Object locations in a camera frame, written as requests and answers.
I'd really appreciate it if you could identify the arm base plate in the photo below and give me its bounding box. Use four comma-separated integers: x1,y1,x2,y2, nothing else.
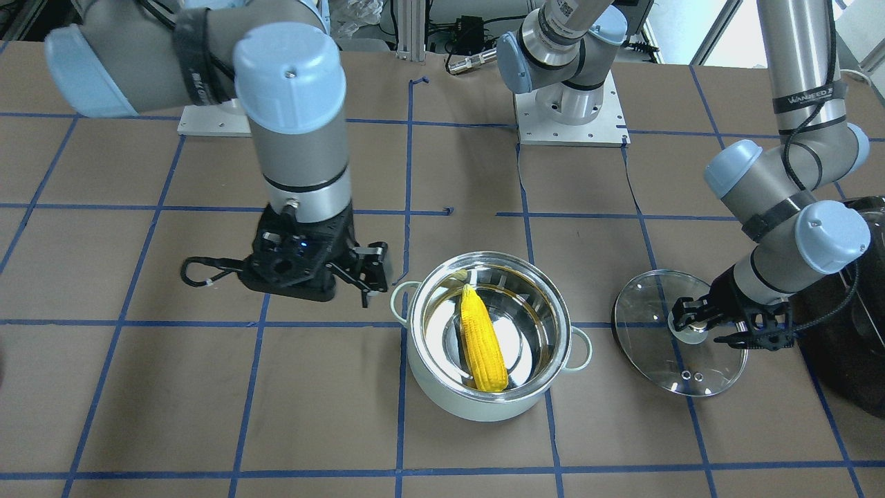
514,73,631,147
177,98,252,138

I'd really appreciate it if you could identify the glass pot lid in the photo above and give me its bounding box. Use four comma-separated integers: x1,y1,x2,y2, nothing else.
611,269,749,397

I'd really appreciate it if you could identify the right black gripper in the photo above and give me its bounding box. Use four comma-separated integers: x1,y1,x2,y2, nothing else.
239,204,389,308

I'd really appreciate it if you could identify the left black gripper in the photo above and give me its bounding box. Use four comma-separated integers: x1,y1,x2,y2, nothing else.
670,268,792,352

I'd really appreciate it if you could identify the aluminium frame post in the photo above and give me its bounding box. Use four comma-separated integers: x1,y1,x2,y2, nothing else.
394,1,429,63

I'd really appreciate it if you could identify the white electric cooking pot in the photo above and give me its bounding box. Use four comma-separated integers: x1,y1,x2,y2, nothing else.
390,251,593,422

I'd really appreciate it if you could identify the black rice cooker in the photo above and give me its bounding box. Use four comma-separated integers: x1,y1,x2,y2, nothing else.
801,196,884,418

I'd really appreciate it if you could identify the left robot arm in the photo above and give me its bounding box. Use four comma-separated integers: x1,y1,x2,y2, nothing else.
496,1,871,351

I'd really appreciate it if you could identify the yellow corn cob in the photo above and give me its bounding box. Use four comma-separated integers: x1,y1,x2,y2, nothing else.
460,284,509,393

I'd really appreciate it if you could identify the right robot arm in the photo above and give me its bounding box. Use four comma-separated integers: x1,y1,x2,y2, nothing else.
44,1,392,306

